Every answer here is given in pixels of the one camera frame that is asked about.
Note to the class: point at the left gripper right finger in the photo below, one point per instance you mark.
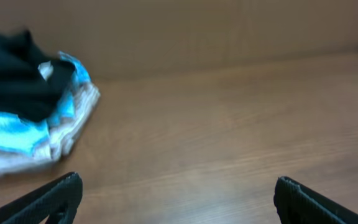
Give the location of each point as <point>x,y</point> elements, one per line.
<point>298,204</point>

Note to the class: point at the light blue printed t-shirt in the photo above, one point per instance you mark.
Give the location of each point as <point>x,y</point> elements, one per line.
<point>23,136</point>

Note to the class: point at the black t-shirt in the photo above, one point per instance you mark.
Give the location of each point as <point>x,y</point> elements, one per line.
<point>31,82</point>

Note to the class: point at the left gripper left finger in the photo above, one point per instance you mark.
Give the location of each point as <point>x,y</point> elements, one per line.
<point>55,202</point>

